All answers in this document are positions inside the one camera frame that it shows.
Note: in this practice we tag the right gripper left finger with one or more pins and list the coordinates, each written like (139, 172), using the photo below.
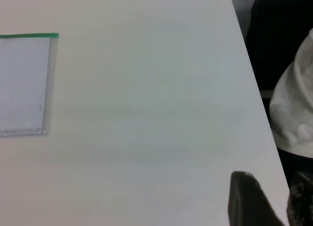
(247, 204)

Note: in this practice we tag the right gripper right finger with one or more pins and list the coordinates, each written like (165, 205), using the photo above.
(302, 201)

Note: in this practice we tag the clear zip bag green strip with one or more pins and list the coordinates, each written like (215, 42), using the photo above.
(29, 35)

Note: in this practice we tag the white crumpled cloth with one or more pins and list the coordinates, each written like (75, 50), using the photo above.
(293, 108)

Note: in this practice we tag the black chair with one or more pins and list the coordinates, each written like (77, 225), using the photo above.
(271, 35)

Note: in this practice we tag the white paper sheets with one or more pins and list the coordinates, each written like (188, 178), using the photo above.
(22, 84)

